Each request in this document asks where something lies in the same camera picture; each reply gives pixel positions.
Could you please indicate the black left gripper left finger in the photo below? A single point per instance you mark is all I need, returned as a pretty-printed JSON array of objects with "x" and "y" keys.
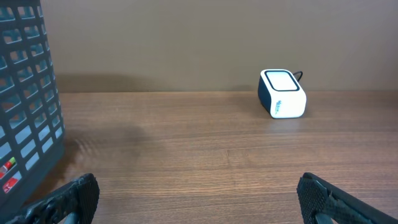
[{"x": 74, "y": 202}]

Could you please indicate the white barcode scanner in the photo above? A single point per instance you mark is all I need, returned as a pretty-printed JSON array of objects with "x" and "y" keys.
[{"x": 280, "y": 93}]

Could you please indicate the red tissue pack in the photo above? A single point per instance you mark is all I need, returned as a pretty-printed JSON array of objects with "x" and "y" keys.
[{"x": 9, "y": 184}]

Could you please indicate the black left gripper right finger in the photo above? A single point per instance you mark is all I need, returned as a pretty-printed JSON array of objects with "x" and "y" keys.
[{"x": 321, "y": 202}]

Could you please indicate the red stick sachet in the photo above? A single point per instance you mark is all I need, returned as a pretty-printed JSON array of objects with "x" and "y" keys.
[{"x": 6, "y": 167}]

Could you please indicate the dark grey plastic basket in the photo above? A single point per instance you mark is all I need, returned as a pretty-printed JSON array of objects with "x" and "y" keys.
[{"x": 32, "y": 127}]

